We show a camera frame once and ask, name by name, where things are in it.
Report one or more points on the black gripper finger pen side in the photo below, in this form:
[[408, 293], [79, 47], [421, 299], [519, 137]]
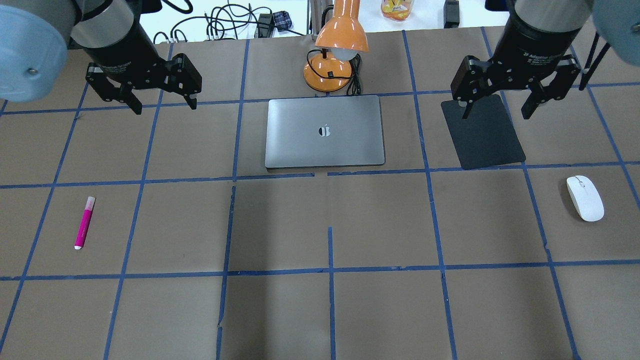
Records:
[[180, 76], [108, 92]]

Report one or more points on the black gripper body mouse side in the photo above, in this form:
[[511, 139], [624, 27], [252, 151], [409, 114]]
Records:
[[531, 46]]

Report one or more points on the black gripper body pen side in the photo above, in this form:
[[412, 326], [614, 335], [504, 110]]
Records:
[[118, 51]]

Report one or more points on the black gripper finger mouse side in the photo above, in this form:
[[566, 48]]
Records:
[[470, 82], [552, 86]]

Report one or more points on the pink marker pen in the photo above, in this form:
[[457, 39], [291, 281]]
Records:
[[83, 228]]

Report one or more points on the black mousepad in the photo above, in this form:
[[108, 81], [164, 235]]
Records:
[[486, 137]]

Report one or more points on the black power adapter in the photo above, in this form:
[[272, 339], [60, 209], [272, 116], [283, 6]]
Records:
[[451, 14]]

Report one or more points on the orange snack jar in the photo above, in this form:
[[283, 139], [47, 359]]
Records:
[[396, 10]]

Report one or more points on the silver closed laptop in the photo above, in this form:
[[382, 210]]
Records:
[[330, 131]]

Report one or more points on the orange desk lamp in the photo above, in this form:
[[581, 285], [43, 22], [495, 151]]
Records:
[[339, 39]]

